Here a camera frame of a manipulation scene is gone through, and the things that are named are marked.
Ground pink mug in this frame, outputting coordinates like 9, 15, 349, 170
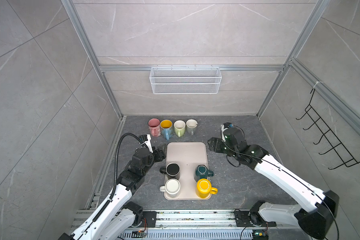
148, 118, 161, 137

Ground beige plastic tray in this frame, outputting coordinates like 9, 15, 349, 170
164, 142, 209, 201

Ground dark green mug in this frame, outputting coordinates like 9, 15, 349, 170
194, 165, 214, 182

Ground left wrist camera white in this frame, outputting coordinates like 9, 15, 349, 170
139, 134, 153, 153

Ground black mug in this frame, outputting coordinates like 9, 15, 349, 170
160, 163, 180, 180

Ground grey mug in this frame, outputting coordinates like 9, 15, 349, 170
186, 119, 198, 136

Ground white mug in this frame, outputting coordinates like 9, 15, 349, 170
159, 179, 181, 198

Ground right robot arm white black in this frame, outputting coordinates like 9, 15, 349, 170
208, 123, 340, 240

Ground white wire mesh basket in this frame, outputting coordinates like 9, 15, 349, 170
150, 67, 222, 95

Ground light green mug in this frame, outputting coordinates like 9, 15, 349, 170
174, 120, 186, 138

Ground blue butterfly mug yellow inside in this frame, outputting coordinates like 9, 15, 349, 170
160, 120, 173, 141

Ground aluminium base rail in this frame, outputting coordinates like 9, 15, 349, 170
68, 208, 322, 240

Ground black wire hook rack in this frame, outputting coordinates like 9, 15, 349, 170
296, 89, 360, 170

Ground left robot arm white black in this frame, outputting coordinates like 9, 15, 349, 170
59, 133, 166, 240

